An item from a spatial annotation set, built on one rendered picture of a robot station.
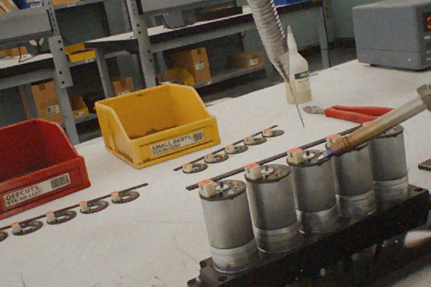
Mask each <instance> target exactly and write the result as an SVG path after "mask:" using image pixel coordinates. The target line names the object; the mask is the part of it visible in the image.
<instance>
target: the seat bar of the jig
mask: <svg viewBox="0 0 431 287"><path fill-rule="evenodd" d="M409 193H410V195H409V196H408V197H406V198H404V199H402V200H399V201H395V202H377V201H375V203H376V211H375V212H373V213H371V214H369V215H365V216H362V217H356V218H347V217H342V216H339V222H340V227H338V229H336V230H334V231H333V232H330V233H323V234H318V235H310V234H305V233H300V236H301V243H300V244H299V245H298V246H297V247H295V248H294V249H293V250H290V251H288V252H283V253H265V252H261V251H259V250H258V249H257V251H258V255H259V262H258V263H256V264H255V265H254V266H253V267H252V268H250V269H248V270H245V271H243V272H238V273H221V272H217V271H216V270H215V269H214V268H213V264H212V256H211V257H209V258H207V259H203V260H202V261H201V262H199V263H200V267H201V269H200V270H199V272H200V275H201V280H202V286H203V287H256V286H258V285H261V284H262V283H266V282H268V281H270V280H272V279H274V278H275V277H278V276H280V275H282V274H283V273H287V272H289V271H292V270H293V269H295V268H297V267H299V266H301V265H302V264H305V263H308V262H311V261H312V260H313V259H316V258H318V257H320V256H322V255H324V254H326V253H329V252H332V251H333V250H335V249H337V248H339V247H341V246H343V245H345V244H347V243H350V242H353V241H354V240H356V239H359V238H361V237H363V236H364V235H366V234H368V233H372V232H374V231H376V230H377V229H380V228H382V227H383V226H385V225H388V224H389V223H391V222H394V221H397V220H399V219H401V218H403V217H404V216H406V215H408V214H411V213H413V212H416V211H418V210H420V209H422V208H424V207H426V206H428V205H429V190H428V189H424V188H422V187H419V186H416V185H412V184H409Z"/></svg>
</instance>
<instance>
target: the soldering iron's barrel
mask: <svg viewBox="0 0 431 287"><path fill-rule="evenodd" d="M416 92H417V94H418V96H416V97H415V98H414V99H412V100H410V101H408V102H405V103H403V104H402V105H401V106H399V107H397V108H395V109H393V110H392V111H391V112H387V113H386V114H384V115H383V116H381V117H379V118H377V119H376V120H374V121H373V122H370V123H368V124H366V125H364V126H363V127H362V128H359V129H357V130H355V131H354V132H351V133H349V134H348V135H344V136H343V137H342V138H341V139H340V140H338V141H336V142H334V143H332V144H331V146H330V149H331V151H332V153H333V154H334V156H335V157H340V156H341V155H343V154H345V153H347V152H351V151H353V149H355V148H356V147H358V146H360V145H362V144H363V143H364V142H368V141H370V140H372V139H373V138H375V137H376V136H378V135H381V134H382V133H384V132H387V131H389V130H390V129H391V128H393V127H395V126H397V125H399V124H400V123H402V122H405V121H407V120H408V119H410V118H412V117H413V116H415V115H417V114H419V113H420V112H424V111H425V110H427V111H428V112H430V113H431V82H429V83H428V82H427V84H423V85H421V86H420V87H418V88H417V89H416Z"/></svg>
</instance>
